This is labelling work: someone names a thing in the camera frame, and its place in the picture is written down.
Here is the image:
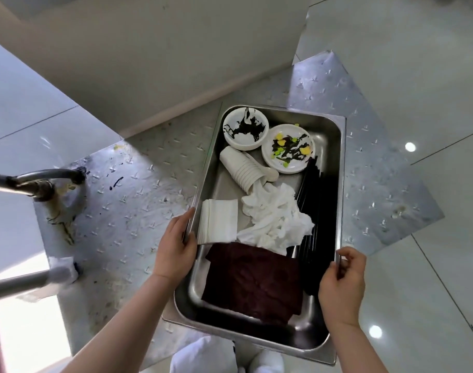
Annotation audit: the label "person's left hand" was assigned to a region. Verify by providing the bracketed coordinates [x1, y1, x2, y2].
[150, 207, 198, 286]

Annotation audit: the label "person's right hand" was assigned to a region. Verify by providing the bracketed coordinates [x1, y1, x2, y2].
[318, 246, 368, 331]

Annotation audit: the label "white napkin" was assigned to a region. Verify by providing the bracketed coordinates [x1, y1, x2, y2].
[197, 198, 239, 245]

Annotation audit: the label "metal tray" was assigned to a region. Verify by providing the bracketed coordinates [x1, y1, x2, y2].
[161, 104, 347, 366]

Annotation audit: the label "bundle of black chopsticks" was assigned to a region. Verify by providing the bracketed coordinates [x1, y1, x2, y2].
[296, 155, 340, 296]

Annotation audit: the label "dark red cloth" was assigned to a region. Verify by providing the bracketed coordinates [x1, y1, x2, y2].
[200, 242, 304, 327]

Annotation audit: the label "white tissue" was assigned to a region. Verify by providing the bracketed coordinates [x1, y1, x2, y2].
[236, 182, 316, 257]

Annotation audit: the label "stack of white bowls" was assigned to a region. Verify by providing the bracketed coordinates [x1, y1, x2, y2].
[222, 106, 270, 151]

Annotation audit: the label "stack of white plates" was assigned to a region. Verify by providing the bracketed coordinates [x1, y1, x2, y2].
[261, 123, 316, 175]

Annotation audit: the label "green yellow food crumbs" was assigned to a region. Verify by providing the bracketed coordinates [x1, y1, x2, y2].
[271, 132, 312, 169]

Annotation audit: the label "person's right forearm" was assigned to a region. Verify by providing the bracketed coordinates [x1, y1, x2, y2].
[329, 324, 389, 373]

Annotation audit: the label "person's left forearm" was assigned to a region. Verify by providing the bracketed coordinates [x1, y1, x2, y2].
[61, 274, 175, 373]

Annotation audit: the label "steel platform trolley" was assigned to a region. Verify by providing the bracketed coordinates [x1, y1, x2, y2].
[0, 50, 446, 362]

